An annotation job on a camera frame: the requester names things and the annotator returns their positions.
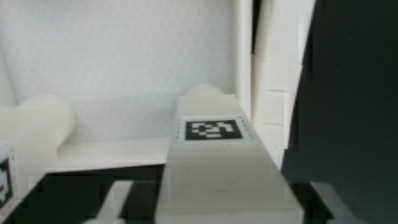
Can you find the white desk top tray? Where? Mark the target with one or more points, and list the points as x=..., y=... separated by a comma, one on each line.
x=118, y=53

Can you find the white desk leg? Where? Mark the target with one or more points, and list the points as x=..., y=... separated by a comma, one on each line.
x=223, y=184
x=36, y=127

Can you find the white U-shaped fence wall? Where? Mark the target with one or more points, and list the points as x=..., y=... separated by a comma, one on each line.
x=278, y=63

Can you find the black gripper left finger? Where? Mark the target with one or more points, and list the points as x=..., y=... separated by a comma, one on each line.
x=129, y=204

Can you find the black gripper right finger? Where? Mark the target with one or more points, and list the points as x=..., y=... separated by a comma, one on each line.
x=326, y=209

